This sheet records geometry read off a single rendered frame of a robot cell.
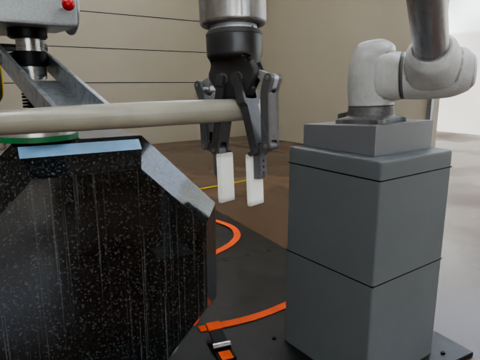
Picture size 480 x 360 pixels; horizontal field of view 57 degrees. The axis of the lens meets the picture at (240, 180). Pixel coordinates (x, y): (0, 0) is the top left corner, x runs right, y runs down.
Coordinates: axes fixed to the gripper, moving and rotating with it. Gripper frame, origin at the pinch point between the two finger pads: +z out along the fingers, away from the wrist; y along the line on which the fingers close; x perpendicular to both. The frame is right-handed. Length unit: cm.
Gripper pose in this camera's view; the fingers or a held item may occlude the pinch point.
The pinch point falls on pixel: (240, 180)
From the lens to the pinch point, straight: 62.2
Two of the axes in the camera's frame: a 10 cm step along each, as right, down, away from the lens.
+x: -6.1, 1.4, -7.8
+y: -7.9, -0.5, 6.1
